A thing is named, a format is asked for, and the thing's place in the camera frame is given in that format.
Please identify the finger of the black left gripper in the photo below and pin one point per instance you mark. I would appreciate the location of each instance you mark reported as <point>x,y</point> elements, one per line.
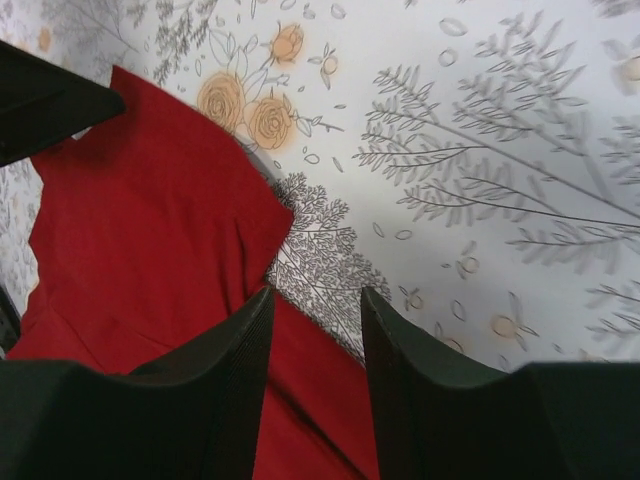
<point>42,104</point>

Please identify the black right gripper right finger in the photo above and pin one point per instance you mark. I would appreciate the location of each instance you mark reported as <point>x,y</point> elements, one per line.
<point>439,414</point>

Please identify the red t shirt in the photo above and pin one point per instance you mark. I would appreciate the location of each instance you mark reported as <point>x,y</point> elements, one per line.
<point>153,227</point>

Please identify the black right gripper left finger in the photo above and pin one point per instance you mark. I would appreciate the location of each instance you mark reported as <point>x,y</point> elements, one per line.
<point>193,413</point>

